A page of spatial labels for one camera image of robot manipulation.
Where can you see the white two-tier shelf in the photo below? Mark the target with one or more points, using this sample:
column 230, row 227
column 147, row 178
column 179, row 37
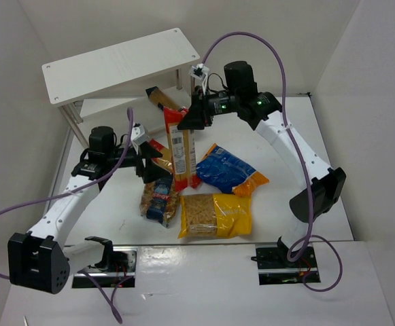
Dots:
column 79, row 77

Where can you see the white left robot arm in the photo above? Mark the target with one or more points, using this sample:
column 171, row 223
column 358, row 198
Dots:
column 39, row 258

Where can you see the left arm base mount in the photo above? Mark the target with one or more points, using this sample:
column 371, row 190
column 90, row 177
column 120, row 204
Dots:
column 120, row 267

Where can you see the Agnesi tricolour fusilli bag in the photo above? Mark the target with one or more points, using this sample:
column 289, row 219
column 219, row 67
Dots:
column 159, row 201

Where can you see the yellow macaroni bag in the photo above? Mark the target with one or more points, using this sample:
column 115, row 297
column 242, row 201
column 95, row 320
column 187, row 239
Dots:
column 215, row 216

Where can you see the blue orange pasta bag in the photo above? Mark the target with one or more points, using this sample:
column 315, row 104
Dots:
column 228, row 173

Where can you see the red spaghetti bag with label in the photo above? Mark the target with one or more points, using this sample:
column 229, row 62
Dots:
column 181, row 145

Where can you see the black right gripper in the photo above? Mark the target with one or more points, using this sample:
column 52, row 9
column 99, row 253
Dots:
column 203, row 109

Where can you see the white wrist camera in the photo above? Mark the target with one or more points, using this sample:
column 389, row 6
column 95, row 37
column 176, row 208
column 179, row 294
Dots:
column 199, row 72
column 139, row 135

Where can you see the blue spaghetti box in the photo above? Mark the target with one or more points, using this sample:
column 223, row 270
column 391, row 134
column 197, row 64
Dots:
column 158, row 98

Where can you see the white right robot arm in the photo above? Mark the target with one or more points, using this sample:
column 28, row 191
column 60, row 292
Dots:
column 320, row 184

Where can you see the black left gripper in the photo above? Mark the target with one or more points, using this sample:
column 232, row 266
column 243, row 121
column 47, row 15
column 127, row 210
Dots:
column 141, row 162

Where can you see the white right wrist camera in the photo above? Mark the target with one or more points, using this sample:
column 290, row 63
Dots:
column 199, row 72

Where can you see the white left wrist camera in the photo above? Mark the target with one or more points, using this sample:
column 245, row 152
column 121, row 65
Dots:
column 139, row 135

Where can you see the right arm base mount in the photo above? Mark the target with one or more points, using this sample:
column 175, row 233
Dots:
column 273, row 269

